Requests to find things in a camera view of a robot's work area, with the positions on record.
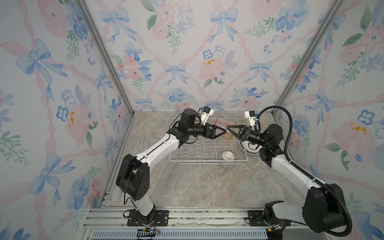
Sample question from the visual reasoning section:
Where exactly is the aluminium frame post left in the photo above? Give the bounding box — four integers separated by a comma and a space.
74, 0, 134, 117

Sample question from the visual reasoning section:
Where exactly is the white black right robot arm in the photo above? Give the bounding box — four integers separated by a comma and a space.
227, 124, 353, 237

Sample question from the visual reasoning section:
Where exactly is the aluminium frame post right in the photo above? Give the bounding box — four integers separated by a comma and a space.
276, 0, 345, 107

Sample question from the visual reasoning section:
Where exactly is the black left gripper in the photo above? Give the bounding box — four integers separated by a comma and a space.
187, 123, 225, 141

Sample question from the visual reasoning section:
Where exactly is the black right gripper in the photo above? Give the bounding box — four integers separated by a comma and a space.
227, 127, 269, 150

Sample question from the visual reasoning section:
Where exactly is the aluminium frame post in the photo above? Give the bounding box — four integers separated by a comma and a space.
74, 0, 134, 117
276, 0, 345, 107

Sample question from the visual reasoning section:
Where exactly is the pink plastic cup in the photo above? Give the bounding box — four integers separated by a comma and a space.
215, 118, 237, 132

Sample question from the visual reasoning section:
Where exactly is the grey vent grille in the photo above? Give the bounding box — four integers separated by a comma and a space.
90, 229, 269, 240

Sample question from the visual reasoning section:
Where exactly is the yellow plastic cup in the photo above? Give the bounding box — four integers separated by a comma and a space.
222, 133, 235, 141

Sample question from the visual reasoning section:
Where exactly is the small white bowl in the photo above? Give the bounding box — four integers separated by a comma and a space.
222, 151, 235, 161

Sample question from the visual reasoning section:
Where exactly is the white wire dish rack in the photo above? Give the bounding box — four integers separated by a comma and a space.
166, 137, 248, 167

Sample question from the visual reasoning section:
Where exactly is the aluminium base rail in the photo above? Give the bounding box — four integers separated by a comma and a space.
80, 206, 331, 240

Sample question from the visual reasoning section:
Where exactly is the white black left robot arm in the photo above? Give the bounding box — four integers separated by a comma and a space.
116, 106, 227, 217

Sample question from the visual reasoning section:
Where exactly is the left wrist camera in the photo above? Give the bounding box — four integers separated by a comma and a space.
201, 106, 214, 126

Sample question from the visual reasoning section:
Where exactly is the black corrugated cable conduit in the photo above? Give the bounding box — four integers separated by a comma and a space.
256, 105, 353, 238

